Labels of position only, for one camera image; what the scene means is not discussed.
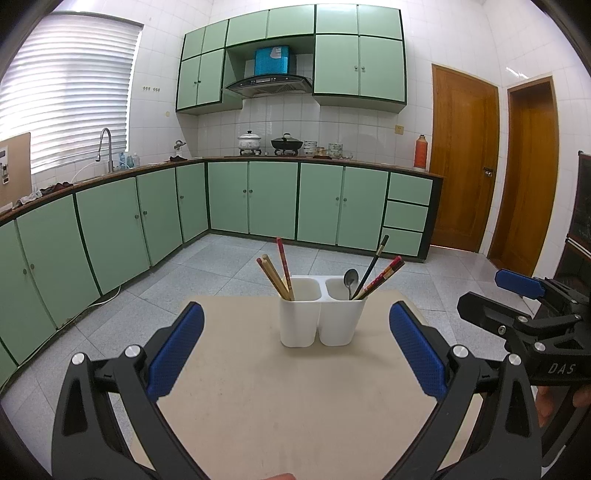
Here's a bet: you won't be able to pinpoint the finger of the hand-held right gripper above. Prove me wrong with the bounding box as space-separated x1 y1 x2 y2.
495 270 591 315
457 292 583 354

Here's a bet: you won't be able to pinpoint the white two-compartment utensil holder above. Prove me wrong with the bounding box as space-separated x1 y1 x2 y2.
279 275 368 348

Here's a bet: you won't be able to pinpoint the white cooking pot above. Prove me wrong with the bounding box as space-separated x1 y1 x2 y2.
237 130 263 155

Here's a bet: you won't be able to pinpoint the blue wrapped hood chimney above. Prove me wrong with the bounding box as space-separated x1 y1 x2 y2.
254 45 291 76

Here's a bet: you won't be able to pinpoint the black chopstick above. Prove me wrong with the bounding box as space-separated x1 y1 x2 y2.
352 234 390 300

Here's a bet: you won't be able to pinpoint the metal kitchen faucet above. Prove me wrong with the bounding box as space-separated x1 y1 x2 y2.
95 128 115 174

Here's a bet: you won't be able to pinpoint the white window blinds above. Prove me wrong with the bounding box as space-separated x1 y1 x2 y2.
0 13 144 175

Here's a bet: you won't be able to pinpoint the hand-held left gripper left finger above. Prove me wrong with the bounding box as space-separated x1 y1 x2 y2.
51 302 205 480

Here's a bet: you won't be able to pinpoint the dark wooden cabinet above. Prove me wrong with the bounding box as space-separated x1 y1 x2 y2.
551 150 591 296

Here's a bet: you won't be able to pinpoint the person's right hand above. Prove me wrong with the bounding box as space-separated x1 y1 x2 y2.
534 387 591 428

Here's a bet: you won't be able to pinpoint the black wok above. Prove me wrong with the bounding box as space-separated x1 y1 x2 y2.
270 133 304 155

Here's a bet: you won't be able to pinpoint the brown cardboard board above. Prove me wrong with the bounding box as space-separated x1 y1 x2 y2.
0 132 32 208

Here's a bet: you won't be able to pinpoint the wooden chopstick red patterned end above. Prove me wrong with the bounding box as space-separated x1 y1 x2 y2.
358 259 406 301
355 255 402 300

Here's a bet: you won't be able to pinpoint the plain wooden door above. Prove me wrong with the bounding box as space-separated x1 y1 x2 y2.
487 76 560 278

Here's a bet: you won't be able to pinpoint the green upper kitchen cabinets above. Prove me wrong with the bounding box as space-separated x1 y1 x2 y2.
175 4 407 115

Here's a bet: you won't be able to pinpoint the green lower kitchen cabinets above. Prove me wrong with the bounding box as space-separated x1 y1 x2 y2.
0 159 445 388

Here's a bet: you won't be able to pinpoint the light wooden chopstick reddish end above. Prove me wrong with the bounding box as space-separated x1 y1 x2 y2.
262 254 295 301
256 258 289 301

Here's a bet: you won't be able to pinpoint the green kitchen cabinets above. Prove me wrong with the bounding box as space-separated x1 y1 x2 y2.
0 159 445 388
175 4 407 115

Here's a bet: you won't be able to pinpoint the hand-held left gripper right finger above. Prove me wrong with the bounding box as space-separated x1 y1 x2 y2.
389 302 542 480

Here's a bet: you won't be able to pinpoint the crumpled cloths on counter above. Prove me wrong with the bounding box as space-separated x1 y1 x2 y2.
11 182 75 208

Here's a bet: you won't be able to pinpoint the black range hood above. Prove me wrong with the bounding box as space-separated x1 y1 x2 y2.
224 75 314 99

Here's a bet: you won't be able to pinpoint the wooden door with handle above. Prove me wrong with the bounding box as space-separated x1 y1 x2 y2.
430 64 500 254

